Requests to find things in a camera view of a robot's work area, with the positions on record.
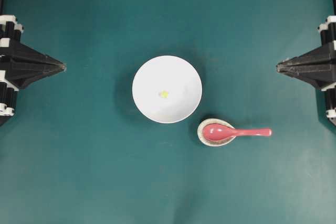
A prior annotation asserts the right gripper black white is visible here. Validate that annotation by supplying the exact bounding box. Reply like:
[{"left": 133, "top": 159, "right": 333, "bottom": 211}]
[{"left": 276, "top": 15, "right": 336, "bottom": 126}]

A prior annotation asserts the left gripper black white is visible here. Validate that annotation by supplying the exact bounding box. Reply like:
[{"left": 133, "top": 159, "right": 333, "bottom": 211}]
[{"left": 1, "top": 15, "right": 66, "bottom": 126}]

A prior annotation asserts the pink ceramic spoon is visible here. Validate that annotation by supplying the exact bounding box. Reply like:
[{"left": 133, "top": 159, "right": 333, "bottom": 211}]
[{"left": 203, "top": 124, "right": 272, "bottom": 141}]

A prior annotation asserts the yellow hexagonal prism block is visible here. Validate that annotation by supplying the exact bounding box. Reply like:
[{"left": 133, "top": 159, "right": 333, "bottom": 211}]
[{"left": 159, "top": 91, "right": 169, "bottom": 99}]

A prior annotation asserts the speckled spoon rest dish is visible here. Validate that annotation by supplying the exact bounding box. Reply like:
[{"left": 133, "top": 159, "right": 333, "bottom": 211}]
[{"left": 197, "top": 119, "right": 234, "bottom": 147}]

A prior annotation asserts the white round bowl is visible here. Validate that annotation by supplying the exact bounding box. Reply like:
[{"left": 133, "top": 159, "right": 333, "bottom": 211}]
[{"left": 132, "top": 56, "right": 203, "bottom": 124}]

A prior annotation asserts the green table mat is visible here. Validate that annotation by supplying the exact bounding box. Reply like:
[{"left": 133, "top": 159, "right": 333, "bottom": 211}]
[{"left": 1, "top": 0, "right": 335, "bottom": 223}]

